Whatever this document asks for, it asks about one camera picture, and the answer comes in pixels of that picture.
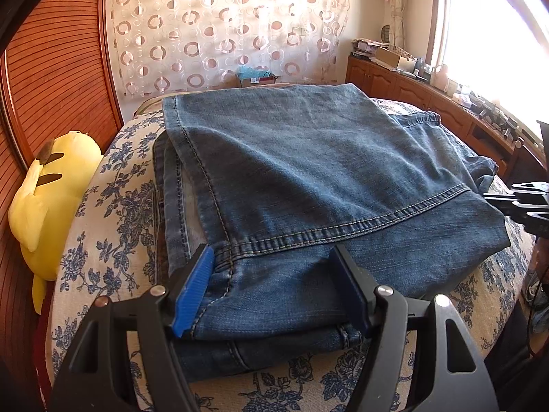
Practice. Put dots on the wooden cabinet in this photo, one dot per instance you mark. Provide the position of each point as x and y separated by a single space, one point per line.
411 90

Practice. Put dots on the blue denim pants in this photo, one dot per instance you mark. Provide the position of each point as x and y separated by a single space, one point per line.
300 180

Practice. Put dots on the cardboard box with blue paper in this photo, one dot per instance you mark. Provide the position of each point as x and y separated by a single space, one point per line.
257 79

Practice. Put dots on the circle-patterned sheer curtain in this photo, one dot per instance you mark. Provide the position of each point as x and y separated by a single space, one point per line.
214 17

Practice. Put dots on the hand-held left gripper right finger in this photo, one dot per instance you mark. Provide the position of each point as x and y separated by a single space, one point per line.
351 292

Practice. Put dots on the white box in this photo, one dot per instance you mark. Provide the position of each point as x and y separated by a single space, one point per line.
407 66

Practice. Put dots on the row of small containers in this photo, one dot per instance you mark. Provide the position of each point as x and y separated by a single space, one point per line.
476 103

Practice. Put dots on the yellow plush toy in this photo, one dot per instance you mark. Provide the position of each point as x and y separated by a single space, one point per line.
47 206

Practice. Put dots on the blue floral bed sheet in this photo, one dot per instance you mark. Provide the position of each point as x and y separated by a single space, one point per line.
107 231

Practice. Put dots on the brown cardboard box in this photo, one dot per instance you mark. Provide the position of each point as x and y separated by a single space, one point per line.
390 58

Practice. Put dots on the floral side curtain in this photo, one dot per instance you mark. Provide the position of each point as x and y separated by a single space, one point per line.
399 17

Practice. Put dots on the dark striped hand fan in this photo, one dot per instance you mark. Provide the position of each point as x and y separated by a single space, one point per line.
386 33

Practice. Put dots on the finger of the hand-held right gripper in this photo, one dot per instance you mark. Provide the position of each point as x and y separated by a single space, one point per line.
508 204
523 186

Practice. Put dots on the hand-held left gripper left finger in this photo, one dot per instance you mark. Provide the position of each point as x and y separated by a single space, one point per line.
193 292

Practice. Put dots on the stack of papers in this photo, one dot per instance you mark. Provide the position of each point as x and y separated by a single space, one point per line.
369 47

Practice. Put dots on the window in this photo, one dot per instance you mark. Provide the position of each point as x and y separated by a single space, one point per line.
493 51

